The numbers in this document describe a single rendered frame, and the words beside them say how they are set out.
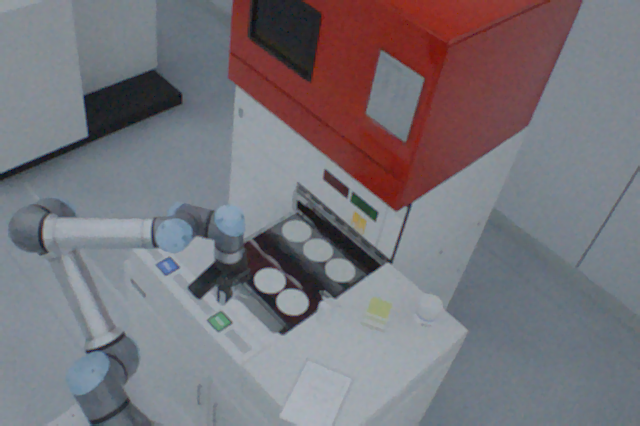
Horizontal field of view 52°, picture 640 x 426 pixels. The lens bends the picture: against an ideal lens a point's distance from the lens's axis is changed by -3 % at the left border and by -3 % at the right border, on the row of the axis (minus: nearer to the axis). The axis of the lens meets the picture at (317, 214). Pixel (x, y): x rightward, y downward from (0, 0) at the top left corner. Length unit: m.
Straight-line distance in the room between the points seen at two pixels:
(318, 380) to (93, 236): 0.74
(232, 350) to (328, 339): 0.28
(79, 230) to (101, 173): 2.21
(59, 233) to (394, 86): 0.92
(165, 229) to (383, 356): 0.79
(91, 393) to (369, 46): 1.14
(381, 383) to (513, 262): 1.96
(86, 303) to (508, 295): 2.35
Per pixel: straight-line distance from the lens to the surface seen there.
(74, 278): 1.85
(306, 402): 1.89
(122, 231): 1.62
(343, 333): 2.03
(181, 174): 3.83
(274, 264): 2.24
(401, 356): 2.03
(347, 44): 1.91
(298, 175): 2.39
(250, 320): 2.12
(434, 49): 1.71
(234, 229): 1.67
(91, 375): 1.77
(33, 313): 3.30
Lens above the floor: 2.62
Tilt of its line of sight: 45 degrees down
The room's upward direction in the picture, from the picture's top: 11 degrees clockwise
